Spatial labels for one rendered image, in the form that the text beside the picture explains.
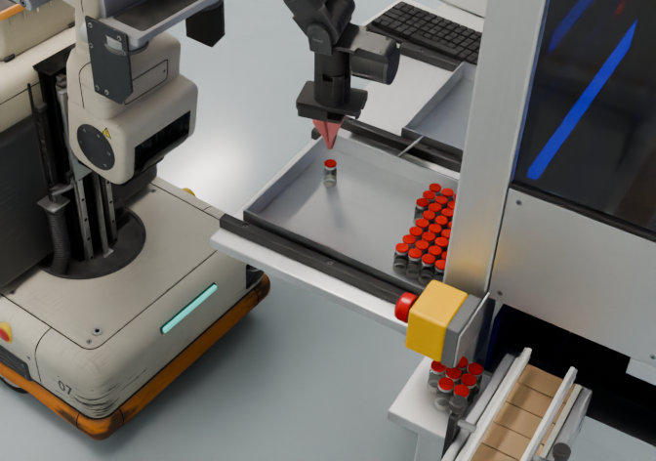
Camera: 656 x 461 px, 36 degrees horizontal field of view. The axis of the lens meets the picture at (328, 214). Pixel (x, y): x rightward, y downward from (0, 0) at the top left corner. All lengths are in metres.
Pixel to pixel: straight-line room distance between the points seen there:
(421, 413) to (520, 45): 0.53
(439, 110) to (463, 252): 0.63
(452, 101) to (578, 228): 0.76
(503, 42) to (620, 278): 0.32
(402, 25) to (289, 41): 1.54
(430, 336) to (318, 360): 1.30
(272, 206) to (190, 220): 0.91
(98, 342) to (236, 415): 0.41
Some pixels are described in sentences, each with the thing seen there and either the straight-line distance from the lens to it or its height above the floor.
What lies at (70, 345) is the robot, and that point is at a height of 0.28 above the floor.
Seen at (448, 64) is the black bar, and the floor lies 0.89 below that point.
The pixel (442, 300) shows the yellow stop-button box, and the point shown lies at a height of 1.03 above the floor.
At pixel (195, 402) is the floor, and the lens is 2.53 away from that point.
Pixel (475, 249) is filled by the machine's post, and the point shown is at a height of 1.09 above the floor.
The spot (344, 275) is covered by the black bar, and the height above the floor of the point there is 0.89.
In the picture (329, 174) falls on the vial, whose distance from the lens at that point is 1.70.
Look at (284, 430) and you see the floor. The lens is 2.48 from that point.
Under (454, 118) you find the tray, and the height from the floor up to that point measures 0.88.
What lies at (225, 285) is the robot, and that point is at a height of 0.22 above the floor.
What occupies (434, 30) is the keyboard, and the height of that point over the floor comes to 0.83.
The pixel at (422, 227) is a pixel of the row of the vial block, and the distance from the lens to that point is 1.59.
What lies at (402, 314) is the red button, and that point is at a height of 1.00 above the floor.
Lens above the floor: 1.98
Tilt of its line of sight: 41 degrees down
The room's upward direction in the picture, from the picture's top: 3 degrees clockwise
